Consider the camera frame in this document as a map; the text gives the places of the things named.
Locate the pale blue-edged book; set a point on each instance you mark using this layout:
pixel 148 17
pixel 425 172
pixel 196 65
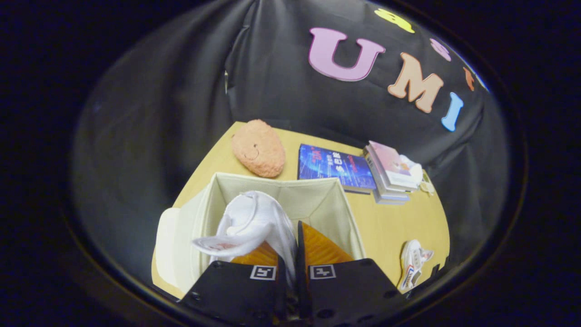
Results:
pixel 390 198

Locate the blue cover book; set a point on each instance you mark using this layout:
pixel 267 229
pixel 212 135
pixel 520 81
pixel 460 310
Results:
pixel 336 165

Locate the white canvas shoe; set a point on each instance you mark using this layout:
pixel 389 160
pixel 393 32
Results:
pixel 258 218
pixel 412 263

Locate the orange plush toy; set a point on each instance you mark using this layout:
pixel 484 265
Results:
pixel 258 147

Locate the white plush toy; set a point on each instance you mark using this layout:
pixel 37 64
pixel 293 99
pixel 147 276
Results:
pixel 413 169

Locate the beige fabric storage box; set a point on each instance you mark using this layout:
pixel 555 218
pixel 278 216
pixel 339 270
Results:
pixel 313 200

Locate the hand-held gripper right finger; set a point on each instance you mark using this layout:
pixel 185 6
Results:
pixel 300 254

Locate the black backdrop cloth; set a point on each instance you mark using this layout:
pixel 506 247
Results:
pixel 159 113

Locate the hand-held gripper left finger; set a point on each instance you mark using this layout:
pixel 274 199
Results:
pixel 236 290

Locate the white-edged book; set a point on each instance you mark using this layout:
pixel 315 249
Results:
pixel 376 175

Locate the small compartment tray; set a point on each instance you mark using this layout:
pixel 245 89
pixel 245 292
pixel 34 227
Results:
pixel 427 186

